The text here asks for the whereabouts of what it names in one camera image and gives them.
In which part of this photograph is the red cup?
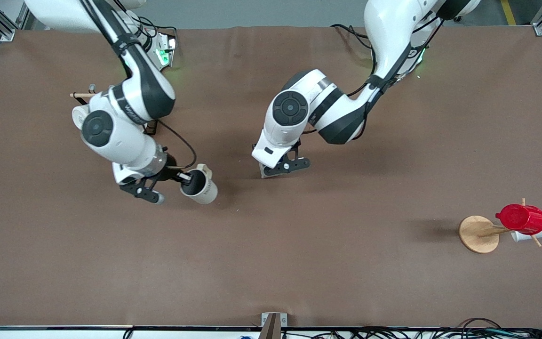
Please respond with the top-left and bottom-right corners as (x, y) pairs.
(495, 204), (542, 235)

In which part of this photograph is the beige mug with grey inside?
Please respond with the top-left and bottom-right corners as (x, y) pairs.
(179, 163), (218, 205)

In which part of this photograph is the black arm base cable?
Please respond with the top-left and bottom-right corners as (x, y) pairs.
(139, 16), (178, 40)
(331, 24), (375, 50)

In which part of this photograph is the black wire mug rack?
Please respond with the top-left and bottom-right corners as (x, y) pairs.
(70, 84), (160, 137)

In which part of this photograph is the black right arm base cable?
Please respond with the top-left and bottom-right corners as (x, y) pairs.
(139, 16), (178, 40)

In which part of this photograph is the grey metal bracket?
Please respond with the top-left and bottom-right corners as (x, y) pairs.
(261, 312), (288, 328)

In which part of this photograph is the black left arm base cable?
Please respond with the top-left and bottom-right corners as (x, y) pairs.
(331, 24), (375, 50)

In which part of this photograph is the brown wooden post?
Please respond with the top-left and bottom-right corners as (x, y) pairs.
(258, 314), (282, 339)

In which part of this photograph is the small white cup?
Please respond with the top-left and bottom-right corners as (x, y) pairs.
(510, 228), (542, 243)

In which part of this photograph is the wooden mug tree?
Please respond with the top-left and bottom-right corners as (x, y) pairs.
(459, 198), (542, 254)

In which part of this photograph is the brown table cover sheet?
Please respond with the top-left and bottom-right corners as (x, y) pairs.
(0, 24), (542, 328)

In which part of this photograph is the white mug with face print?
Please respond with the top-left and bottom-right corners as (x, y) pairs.
(72, 105), (91, 130)

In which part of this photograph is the black cable bundle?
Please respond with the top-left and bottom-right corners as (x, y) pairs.
(280, 318), (542, 339)

